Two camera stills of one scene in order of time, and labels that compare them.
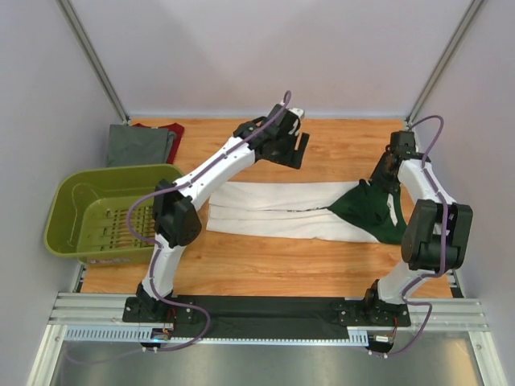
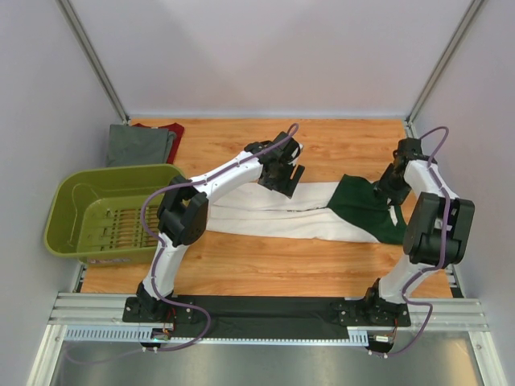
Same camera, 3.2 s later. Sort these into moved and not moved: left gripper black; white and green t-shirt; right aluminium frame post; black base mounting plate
Moved: left gripper black
Not moved: white and green t-shirt; black base mounting plate; right aluminium frame post
